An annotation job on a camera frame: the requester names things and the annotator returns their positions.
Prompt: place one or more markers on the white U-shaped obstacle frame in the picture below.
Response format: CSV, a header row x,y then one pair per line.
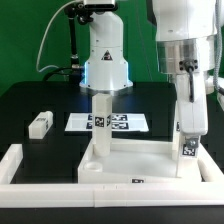
x,y
99,195

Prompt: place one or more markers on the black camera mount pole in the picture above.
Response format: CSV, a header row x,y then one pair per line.
x,y
76,12

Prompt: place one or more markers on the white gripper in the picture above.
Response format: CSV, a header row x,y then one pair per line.
x,y
193,116

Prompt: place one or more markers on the marker tag sheet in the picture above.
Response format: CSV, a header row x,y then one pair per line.
x,y
80,122

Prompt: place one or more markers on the white desk tabletop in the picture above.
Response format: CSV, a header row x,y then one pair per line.
x,y
129,161

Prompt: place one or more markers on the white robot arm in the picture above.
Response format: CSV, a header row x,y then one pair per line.
x,y
179,38

